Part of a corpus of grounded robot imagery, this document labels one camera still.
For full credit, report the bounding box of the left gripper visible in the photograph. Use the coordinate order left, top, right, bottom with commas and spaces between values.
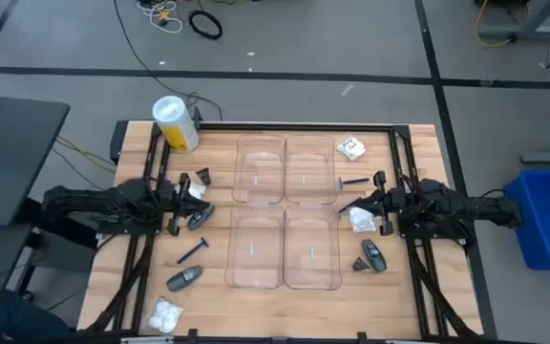
158, 172, 212, 237

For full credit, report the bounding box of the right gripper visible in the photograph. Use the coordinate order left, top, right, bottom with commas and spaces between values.
350, 170, 405, 236

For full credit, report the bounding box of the blue disposable razor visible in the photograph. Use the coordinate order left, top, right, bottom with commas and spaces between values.
176, 237, 210, 266
337, 198, 363, 214
335, 177, 370, 188

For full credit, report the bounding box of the clear plastic bin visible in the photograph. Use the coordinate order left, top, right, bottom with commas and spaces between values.
223, 204, 286, 290
283, 204, 343, 291
231, 133, 286, 205
284, 133, 338, 205

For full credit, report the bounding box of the white yellow wipes canister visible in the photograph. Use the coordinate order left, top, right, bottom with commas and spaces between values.
152, 95, 201, 155

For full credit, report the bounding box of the person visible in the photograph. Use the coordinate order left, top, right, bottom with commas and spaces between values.
0, 286, 74, 344

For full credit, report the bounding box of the grey desk leg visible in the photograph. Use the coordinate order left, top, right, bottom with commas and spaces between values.
476, 0, 550, 42

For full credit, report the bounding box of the black aluminium table frame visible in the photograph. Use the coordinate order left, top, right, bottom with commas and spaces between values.
77, 118, 485, 344

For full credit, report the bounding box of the yellow green cable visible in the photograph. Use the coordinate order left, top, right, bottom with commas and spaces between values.
53, 135, 117, 174

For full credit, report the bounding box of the black desk leg frame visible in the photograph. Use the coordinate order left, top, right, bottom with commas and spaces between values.
10, 198, 100, 307

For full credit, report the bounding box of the long black floor cable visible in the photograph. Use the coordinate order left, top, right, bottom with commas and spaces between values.
112, 0, 224, 121

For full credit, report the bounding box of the black coiled cable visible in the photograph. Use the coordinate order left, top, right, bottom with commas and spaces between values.
187, 9, 224, 41

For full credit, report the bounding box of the white cable bundle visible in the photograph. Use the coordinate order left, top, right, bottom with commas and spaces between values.
136, 0, 184, 34

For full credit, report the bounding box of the yellow floor cable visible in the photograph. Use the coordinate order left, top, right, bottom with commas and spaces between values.
474, 0, 515, 49

